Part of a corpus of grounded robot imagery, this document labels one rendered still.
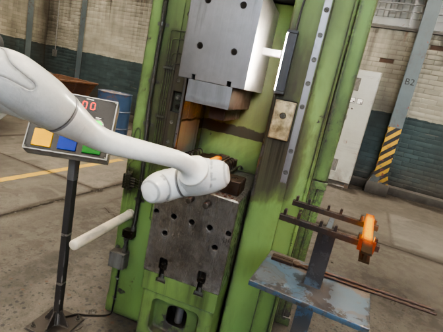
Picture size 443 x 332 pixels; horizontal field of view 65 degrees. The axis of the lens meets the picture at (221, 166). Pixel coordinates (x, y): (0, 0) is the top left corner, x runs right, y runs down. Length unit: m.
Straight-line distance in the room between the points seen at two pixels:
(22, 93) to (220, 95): 0.90
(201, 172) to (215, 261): 0.62
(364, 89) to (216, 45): 5.31
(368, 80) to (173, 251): 5.52
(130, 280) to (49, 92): 1.45
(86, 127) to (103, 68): 8.94
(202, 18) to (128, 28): 7.91
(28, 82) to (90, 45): 9.38
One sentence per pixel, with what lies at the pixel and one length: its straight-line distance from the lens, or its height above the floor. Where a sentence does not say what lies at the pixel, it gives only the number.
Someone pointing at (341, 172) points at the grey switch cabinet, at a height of 0.27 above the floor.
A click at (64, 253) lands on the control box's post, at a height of 0.42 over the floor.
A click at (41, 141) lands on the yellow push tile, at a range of 1.64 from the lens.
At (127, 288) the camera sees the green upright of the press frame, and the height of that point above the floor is 0.19.
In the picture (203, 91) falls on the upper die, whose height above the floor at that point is 1.33.
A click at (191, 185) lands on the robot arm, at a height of 1.05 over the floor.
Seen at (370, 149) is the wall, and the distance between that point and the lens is 7.31.
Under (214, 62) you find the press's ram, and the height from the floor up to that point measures 1.45.
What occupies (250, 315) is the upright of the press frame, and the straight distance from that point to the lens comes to 1.91.
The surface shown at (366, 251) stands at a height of 1.02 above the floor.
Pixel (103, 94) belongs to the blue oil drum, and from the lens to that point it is 6.17.
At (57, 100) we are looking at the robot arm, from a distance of 0.81.
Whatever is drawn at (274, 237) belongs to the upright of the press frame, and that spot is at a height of 0.73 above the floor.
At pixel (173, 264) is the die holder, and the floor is 0.54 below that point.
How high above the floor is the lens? 1.37
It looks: 13 degrees down
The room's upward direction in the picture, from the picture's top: 12 degrees clockwise
